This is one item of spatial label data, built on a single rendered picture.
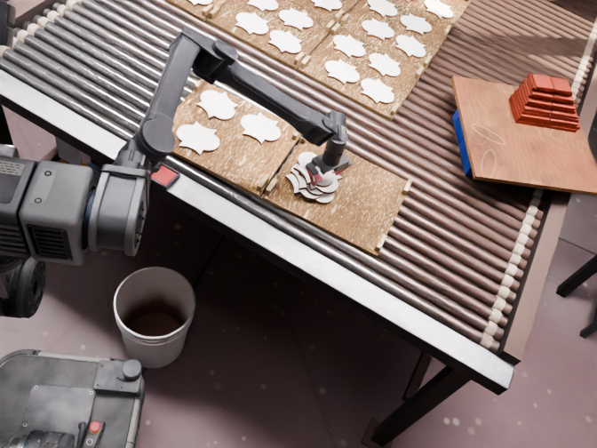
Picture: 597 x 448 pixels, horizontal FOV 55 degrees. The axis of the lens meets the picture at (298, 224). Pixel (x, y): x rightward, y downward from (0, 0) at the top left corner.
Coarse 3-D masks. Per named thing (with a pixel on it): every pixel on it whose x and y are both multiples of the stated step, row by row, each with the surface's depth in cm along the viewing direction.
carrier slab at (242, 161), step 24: (192, 96) 202; (192, 120) 196; (216, 120) 198; (240, 120) 200; (240, 144) 194; (264, 144) 196; (288, 144) 199; (216, 168) 186; (240, 168) 188; (264, 168) 190
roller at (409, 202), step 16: (64, 16) 216; (80, 16) 215; (96, 32) 214; (128, 48) 212; (160, 64) 210; (192, 80) 209; (416, 208) 198; (448, 224) 196; (480, 240) 195; (512, 256) 193
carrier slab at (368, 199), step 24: (288, 168) 193; (360, 168) 199; (288, 192) 187; (336, 192) 191; (360, 192) 193; (384, 192) 195; (312, 216) 183; (336, 216) 185; (360, 216) 187; (384, 216) 189; (360, 240) 182
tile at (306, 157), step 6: (300, 156) 189; (306, 156) 190; (312, 156) 190; (300, 162) 188; (306, 162) 188; (294, 168) 186; (300, 168) 186; (318, 168) 188; (306, 174) 185; (330, 174) 187; (306, 180) 184; (324, 180) 185; (330, 180) 186; (318, 186) 185; (324, 186) 185
